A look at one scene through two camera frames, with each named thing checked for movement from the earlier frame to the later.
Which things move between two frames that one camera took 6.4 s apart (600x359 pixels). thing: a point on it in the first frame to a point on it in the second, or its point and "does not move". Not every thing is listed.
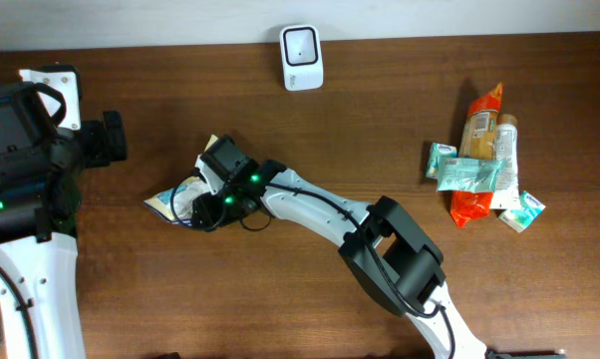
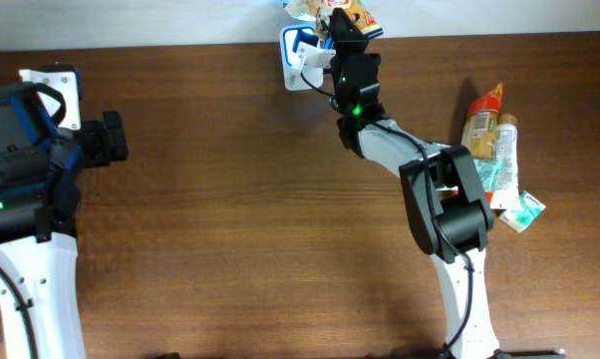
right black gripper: (205, 205) to (351, 44)
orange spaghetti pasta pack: (477, 142) does not move
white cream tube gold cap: (505, 195) does not move
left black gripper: (100, 134) does not move
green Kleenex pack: (520, 218) does not move
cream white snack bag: (174, 204) to (318, 13)
